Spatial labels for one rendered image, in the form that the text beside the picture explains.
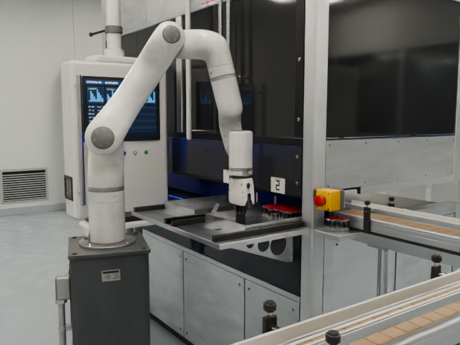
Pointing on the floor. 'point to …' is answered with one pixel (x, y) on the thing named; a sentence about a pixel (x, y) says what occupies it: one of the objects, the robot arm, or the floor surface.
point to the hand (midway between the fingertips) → (240, 218)
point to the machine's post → (313, 154)
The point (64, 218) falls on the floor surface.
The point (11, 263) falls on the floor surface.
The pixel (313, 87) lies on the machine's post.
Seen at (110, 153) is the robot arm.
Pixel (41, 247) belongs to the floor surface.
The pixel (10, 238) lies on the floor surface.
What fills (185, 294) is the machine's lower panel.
